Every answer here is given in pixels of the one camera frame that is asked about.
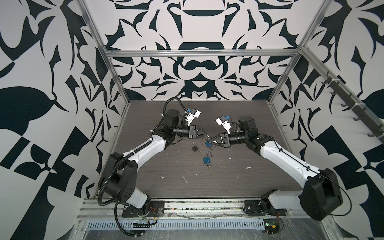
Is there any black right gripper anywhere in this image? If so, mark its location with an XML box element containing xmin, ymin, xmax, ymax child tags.
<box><xmin>209</xmin><ymin>131</ymin><xmax>249</xmax><ymax>149</ymax></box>

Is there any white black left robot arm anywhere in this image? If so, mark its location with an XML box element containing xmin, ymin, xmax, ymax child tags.
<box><xmin>97</xmin><ymin>108</ymin><xmax>208</xmax><ymax>209</ymax></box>

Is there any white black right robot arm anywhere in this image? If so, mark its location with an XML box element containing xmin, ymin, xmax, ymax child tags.
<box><xmin>209</xmin><ymin>116</ymin><xmax>343</xmax><ymax>221</ymax></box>

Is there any blue padlock lower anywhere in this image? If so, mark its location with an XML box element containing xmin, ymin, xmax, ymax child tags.
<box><xmin>203</xmin><ymin>152</ymin><xmax>213</xmax><ymax>168</ymax></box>

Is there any small circuit board right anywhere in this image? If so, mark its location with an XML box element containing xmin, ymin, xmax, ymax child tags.
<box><xmin>262</xmin><ymin>218</ymin><xmax>284</xmax><ymax>236</ymax></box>

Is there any grey hook rack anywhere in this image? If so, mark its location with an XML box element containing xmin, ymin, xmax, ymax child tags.
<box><xmin>322</xmin><ymin>71</ymin><xmax>384</xmax><ymax>145</ymax></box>

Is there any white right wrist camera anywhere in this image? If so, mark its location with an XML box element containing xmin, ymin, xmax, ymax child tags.
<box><xmin>216</xmin><ymin>115</ymin><xmax>232</xmax><ymax>134</ymax></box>

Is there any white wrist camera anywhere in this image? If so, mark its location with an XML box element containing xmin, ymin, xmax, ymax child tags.
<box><xmin>216</xmin><ymin>115</ymin><xmax>232</xmax><ymax>134</ymax></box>
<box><xmin>185</xmin><ymin>108</ymin><xmax>201</xmax><ymax>127</ymax></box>

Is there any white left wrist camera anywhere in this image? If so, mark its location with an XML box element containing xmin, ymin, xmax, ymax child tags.
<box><xmin>185</xmin><ymin>108</ymin><xmax>201</xmax><ymax>127</ymax></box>

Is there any aluminium front rail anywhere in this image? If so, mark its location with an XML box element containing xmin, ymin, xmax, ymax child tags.
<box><xmin>76</xmin><ymin>197</ymin><xmax>332</xmax><ymax>221</ymax></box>

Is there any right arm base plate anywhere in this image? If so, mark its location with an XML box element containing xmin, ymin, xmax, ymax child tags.
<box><xmin>243</xmin><ymin>199</ymin><xmax>287</xmax><ymax>217</ymax></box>

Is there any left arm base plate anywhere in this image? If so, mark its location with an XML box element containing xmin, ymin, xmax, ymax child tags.
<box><xmin>122</xmin><ymin>200</ymin><xmax>165</xmax><ymax>218</ymax></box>

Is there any white slotted cable duct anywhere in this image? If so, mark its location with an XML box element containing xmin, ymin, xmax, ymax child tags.
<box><xmin>85</xmin><ymin>219</ymin><xmax>266</xmax><ymax>231</ymax></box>

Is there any aluminium frame crossbar back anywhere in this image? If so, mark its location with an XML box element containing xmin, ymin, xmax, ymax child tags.
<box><xmin>105</xmin><ymin>49</ymin><xmax>299</xmax><ymax>58</ymax></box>

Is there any black corrugated cable left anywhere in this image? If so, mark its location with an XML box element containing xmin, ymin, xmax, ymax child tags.
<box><xmin>96</xmin><ymin>151</ymin><xmax>134</xmax><ymax>207</ymax></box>

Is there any aluminium frame post right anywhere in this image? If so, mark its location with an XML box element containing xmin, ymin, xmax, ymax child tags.
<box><xmin>268</xmin><ymin>0</ymin><xmax>334</xmax><ymax>105</ymax></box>

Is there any aluminium frame post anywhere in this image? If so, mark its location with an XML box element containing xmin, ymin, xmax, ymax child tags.
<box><xmin>77</xmin><ymin>0</ymin><xmax>131</xmax><ymax>106</ymax></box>
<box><xmin>268</xmin><ymin>0</ymin><xmax>334</xmax><ymax>105</ymax></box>

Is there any aluminium frame post left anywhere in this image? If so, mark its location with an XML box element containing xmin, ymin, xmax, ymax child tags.
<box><xmin>77</xmin><ymin>0</ymin><xmax>131</xmax><ymax>106</ymax></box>

